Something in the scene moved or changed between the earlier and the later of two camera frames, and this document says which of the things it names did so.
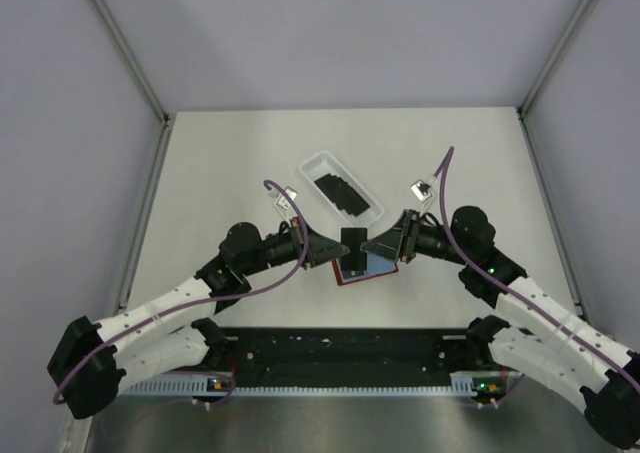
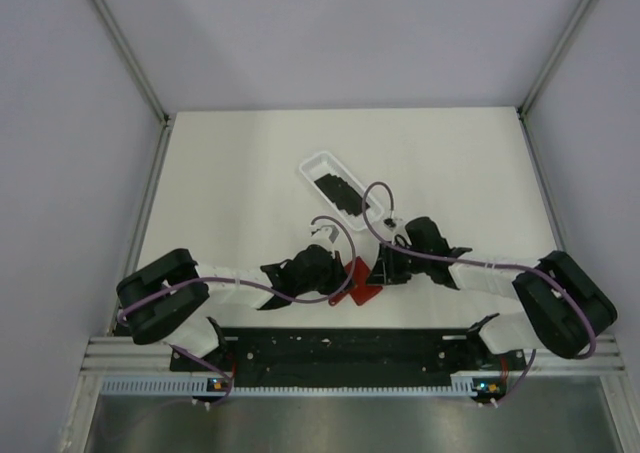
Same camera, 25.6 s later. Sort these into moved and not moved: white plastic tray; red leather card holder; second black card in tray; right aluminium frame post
Moved: red leather card holder
Not moved: white plastic tray; second black card in tray; right aluminium frame post
